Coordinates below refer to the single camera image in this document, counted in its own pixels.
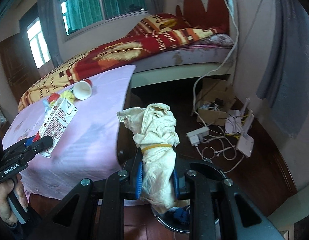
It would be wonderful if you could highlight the white milk carton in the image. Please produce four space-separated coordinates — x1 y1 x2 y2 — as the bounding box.
39 98 78 158

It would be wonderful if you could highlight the red paper cup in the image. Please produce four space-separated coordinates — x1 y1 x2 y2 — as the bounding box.
73 79 92 100

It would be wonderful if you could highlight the cream rag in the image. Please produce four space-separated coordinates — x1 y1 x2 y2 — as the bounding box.
117 103 190 214

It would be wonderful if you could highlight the black plastic trash bucket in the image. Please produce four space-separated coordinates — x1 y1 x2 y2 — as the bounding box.
152 159 228 234

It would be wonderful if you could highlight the person left hand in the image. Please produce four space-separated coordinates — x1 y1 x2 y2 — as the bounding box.
0 173 28 226

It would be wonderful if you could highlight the pink floral tablecloth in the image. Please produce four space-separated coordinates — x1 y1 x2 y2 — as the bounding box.
2 64 137 201

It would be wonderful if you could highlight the white wifi router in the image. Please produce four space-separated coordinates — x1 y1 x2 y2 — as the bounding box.
225 98 255 158

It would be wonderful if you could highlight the wooden door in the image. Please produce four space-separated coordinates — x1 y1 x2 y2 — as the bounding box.
0 33 41 102

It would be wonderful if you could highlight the white power strip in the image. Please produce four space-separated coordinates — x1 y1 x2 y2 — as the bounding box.
186 126 209 146

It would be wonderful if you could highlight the cardboard box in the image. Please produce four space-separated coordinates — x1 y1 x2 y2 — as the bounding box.
196 78 236 126

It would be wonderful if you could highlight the grey curtain at window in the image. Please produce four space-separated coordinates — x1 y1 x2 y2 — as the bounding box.
37 0 63 68

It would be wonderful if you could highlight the grey curtain right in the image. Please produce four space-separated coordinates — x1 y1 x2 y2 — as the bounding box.
256 0 309 138

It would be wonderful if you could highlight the window with green curtain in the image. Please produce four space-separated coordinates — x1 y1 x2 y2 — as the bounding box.
58 0 147 36

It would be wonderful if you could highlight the red yellow patterned blanket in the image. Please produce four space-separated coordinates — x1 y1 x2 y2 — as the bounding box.
18 14 229 111

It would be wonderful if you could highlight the red heart headboard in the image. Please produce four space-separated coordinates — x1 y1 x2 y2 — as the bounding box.
175 0 237 38

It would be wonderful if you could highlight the bed with white frame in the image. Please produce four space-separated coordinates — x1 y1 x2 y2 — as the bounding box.
17 0 239 112

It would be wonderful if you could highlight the white power cable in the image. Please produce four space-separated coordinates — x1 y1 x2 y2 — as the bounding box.
192 0 240 128

